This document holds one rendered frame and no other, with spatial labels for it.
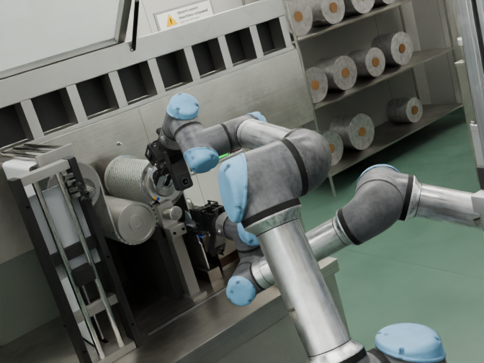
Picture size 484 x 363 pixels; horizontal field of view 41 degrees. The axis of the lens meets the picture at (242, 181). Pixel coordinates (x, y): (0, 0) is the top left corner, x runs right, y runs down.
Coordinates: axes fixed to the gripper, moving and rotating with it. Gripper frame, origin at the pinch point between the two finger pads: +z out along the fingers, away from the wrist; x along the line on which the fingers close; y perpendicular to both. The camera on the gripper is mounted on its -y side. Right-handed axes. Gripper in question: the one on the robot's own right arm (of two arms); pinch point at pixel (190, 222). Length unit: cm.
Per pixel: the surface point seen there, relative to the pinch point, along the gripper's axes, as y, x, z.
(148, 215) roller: 8.9, 13.7, -3.1
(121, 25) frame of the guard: 62, -11, 26
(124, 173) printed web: 20.2, 10.8, 10.6
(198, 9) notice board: 59, -197, 261
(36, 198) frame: 28, 45, -13
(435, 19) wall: -13, -444, 238
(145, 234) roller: 4.3, 16.6, -3.1
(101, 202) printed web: 17.1, 24.2, 1.3
